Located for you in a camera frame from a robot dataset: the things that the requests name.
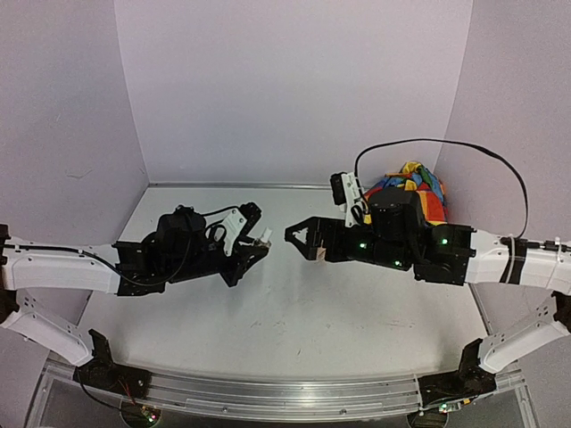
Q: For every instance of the white nail polish cap brush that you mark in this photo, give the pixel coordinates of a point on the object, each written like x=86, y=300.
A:
x=266, y=234

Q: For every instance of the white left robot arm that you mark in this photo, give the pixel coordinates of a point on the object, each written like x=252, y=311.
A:
x=122, y=269

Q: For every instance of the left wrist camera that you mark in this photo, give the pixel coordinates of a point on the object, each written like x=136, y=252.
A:
x=238, y=224

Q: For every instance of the rainbow coloured sleeve cloth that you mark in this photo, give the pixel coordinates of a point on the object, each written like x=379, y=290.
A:
x=415, y=177

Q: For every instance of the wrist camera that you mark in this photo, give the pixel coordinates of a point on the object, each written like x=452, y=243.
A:
x=348, y=198
x=238, y=224

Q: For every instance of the glitter nail polish bottle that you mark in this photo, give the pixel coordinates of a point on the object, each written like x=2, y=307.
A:
x=264, y=243

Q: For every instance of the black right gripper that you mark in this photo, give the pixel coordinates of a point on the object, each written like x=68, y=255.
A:
x=318, y=238

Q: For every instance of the mannequin hand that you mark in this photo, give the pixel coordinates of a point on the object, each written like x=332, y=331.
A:
x=321, y=254

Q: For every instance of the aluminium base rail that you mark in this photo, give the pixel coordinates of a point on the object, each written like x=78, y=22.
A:
x=161, y=398

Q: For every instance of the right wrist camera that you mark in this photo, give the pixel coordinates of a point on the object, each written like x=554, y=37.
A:
x=348, y=198

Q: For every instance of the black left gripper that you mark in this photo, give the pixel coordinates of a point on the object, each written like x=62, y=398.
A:
x=242, y=265

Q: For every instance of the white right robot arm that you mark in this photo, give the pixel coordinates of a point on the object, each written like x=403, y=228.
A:
x=460, y=255

